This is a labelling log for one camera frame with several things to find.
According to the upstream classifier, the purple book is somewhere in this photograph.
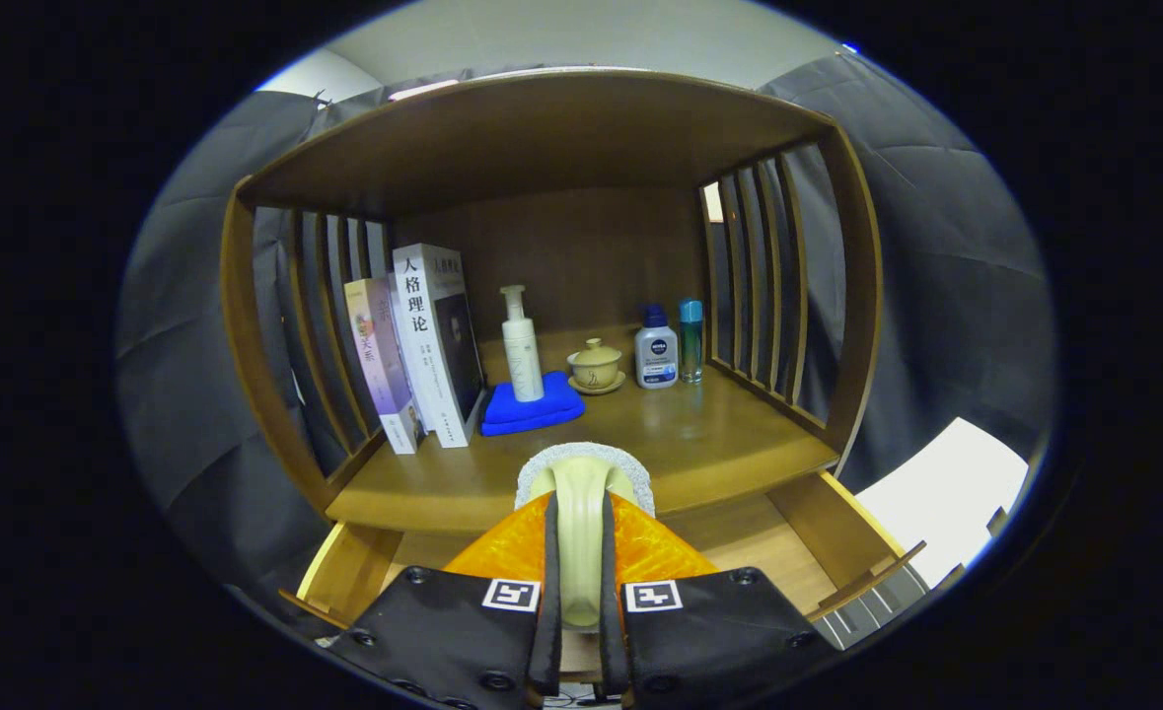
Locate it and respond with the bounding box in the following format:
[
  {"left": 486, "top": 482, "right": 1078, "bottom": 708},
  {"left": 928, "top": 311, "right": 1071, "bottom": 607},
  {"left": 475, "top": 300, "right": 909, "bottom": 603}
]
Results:
[{"left": 344, "top": 277, "right": 426, "bottom": 456}]

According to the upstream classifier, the white-topped grey box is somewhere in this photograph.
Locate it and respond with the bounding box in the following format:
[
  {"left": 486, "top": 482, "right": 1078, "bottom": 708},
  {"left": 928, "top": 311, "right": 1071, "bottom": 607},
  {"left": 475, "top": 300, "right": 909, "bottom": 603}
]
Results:
[{"left": 818, "top": 416, "right": 1031, "bottom": 647}]

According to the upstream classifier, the brown wooden cabinet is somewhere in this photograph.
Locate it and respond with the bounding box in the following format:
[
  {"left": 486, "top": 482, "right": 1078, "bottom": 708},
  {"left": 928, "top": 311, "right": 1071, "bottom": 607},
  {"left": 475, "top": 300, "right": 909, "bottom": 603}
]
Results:
[{"left": 221, "top": 67, "right": 883, "bottom": 538}]

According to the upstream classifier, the white pump bottle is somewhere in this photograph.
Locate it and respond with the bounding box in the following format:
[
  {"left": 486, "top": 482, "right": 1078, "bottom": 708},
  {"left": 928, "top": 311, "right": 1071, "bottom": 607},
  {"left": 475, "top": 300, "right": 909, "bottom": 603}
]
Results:
[{"left": 499, "top": 285, "right": 545, "bottom": 403}]

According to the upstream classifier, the white blue-capped lotion bottle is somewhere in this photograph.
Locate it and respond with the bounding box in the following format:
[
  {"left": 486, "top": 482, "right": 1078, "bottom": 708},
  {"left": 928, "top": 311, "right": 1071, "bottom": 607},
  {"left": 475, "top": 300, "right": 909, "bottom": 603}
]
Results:
[{"left": 634, "top": 304, "right": 680, "bottom": 390}]

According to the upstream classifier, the blue folded cloth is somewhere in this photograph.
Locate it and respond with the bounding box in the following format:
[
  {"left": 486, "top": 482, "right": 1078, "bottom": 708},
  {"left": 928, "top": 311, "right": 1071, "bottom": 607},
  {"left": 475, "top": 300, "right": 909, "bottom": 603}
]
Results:
[{"left": 479, "top": 371, "right": 588, "bottom": 438}]

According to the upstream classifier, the yellow lidded teacup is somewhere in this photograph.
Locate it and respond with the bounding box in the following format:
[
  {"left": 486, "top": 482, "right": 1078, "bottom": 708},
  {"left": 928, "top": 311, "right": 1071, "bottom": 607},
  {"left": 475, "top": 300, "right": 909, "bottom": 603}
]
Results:
[{"left": 566, "top": 337, "right": 627, "bottom": 396}]

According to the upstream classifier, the thick white book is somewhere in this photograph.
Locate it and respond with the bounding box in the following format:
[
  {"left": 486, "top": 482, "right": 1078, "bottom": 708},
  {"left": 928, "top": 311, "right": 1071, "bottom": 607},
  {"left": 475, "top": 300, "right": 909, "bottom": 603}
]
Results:
[{"left": 392, "top": 243, "right": 488, "bottom": 450}]

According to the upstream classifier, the black backdrop cloth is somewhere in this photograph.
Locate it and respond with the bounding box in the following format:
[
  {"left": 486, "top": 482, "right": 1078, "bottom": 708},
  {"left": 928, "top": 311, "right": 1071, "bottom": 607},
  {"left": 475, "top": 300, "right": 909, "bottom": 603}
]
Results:
[{"left": 112, "top": 49, "right": 1060, "bottom": 603}]

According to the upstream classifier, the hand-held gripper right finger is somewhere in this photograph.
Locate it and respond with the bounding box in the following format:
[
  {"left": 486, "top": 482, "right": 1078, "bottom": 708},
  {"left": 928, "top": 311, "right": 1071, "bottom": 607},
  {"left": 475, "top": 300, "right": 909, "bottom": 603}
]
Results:
[{"left": 598, "top": 490, "right": 843, "bottom": 709}]

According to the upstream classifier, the brown wooden countertop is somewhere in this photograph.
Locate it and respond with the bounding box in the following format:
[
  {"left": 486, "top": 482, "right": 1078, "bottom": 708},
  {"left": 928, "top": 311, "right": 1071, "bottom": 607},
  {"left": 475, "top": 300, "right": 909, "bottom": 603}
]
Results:
[{"left": 325, "top": 325, "right": 840, "bottom": 535}]

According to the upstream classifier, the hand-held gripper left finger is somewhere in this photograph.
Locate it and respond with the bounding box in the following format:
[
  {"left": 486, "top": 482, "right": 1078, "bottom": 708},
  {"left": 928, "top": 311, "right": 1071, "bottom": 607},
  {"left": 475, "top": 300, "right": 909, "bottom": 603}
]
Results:
[{"left": 329, "top": 490, "right": 564, "bottom": 710}]

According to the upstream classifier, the slim teal bottle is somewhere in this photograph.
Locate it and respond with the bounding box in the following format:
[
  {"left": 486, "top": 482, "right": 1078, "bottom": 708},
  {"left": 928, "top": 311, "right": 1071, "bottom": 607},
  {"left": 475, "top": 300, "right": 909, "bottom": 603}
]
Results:
[{"left": 679, "top": 299, "right": 705, "bottom": 385}]

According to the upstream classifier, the green-handled sponge brush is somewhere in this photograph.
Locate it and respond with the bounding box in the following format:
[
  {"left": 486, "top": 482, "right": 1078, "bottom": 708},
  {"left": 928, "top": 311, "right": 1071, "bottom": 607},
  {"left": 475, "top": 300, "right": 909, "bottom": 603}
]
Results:
[{"left": 514, "top": 441, "right": 656, "bottom": 632}]

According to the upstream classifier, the brown wooden drawer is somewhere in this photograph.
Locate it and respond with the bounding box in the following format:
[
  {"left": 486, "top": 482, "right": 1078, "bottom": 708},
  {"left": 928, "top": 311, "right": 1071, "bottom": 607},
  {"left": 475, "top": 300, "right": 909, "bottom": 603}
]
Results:
[{"left": 278, "top": 471, "right": 927, "bottom": 681}]

